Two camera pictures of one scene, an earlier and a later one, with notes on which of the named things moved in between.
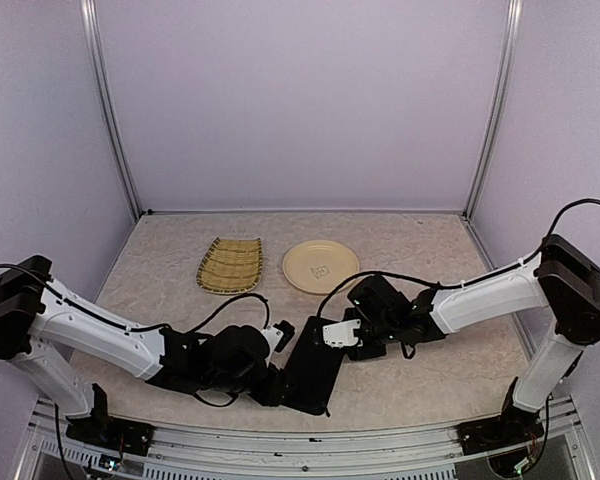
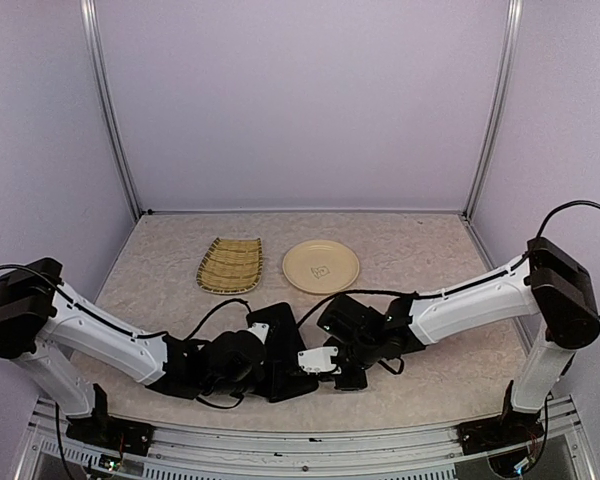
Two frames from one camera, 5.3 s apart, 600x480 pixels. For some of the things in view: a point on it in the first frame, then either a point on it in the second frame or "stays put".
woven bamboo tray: (231, 266) stays put
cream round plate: (319, 266) stays put
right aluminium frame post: (501, 106) stays put
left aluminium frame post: (90, 16) stays put
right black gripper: (365, 353) to (358, 381)
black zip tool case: (312, 371) to (283, 377)
